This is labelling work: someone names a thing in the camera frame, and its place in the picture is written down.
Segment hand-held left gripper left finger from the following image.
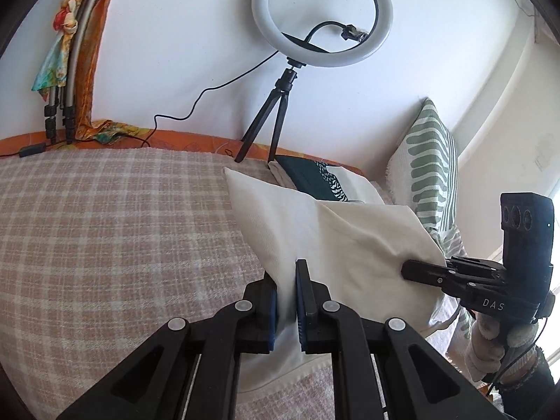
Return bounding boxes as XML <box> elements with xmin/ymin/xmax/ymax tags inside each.
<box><xmin>56</xmin><ymin>271</ymin><xmax>281</xmax><ymax>420</ymax></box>

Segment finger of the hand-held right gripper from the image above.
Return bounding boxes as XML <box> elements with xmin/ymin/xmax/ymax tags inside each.
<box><xmin>401</xmin><ymin>259</ymin><xmax>456</xmax><ymax>288</ymax></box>

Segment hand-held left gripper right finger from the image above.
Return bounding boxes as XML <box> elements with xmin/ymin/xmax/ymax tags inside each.
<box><xmin>295</xmin><ymin>259</ymin><xmax>510</xmax><ymax>420</ymax></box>

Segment white camisole top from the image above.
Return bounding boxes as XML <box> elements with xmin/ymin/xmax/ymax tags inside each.
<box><xmin>223</xmin><ymin>167</ymin><xmax>447</xmax><ymax>393</ymax></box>

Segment person's right forearm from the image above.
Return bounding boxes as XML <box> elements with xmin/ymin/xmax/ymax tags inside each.
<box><xmin>488</xmin><ymin>345</ymin><xmax>560</xmax><ymax>420</ymax></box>

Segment person's right hand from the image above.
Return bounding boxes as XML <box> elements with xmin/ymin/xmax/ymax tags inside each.
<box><xmin>464</xmin><ymin>310</ymin><xmax>541</xmax><ymax>386</ymax></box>

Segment green striped white pillow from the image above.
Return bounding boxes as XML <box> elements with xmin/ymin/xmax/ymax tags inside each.
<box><xmin>386</xmin><ymin>97</ymin><xmax>469</xmax><ymax>265</ymax></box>

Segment dark green printed folded garment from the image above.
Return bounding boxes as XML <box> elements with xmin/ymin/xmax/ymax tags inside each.
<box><xmin>275</xmin><ymin>155</ymin><xmax>351</xmax><ymax>203</ymax></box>

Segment beige checked blanket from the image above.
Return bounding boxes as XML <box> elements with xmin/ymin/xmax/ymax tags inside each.
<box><xmin>0</xmin><ymin>148</ymin><xmax>464</xmax><ymax>420</ymax></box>

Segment orange bed sheet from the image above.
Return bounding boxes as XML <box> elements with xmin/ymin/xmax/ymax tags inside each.
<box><xmin>0</xmin><ymin>129</ymin><xmax>364</xmax><ymax>176</ymax></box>

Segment small black tripod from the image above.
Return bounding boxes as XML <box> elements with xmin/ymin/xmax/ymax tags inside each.
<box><xmin>234</xmin><ymin>57</ymin><xmax>307</xmax><ymax>163</ymax></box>

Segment orange patterned scarf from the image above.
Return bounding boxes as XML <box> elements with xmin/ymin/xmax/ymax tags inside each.
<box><xmin>74</xmin><ymin>0</ymin><xmax>152</xmax><ymax>145</ymax></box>

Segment folded silver tripod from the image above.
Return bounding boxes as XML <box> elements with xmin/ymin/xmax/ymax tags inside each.
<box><xmin>44</xmin><ymin>0</ymin><xmax>110</xmax><ymax>143</ymax></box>

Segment colourful braided scarf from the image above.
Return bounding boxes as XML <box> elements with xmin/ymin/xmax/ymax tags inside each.
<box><xmin>31</xmin><ymin>0</ymin><xmax>110</xmax><ymax>97</ymax></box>

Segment black ring light cable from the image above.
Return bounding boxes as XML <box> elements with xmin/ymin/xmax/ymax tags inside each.
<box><xmin>0</xmin><ymin>50</ymin><xmax>281</xmax><ymax>160</ymax></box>

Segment white ring light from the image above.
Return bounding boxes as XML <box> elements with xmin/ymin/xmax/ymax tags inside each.
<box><xmin>251</xmin><ymin>0</ymin><xmax>393</xmax><ymax>68</ymax></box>

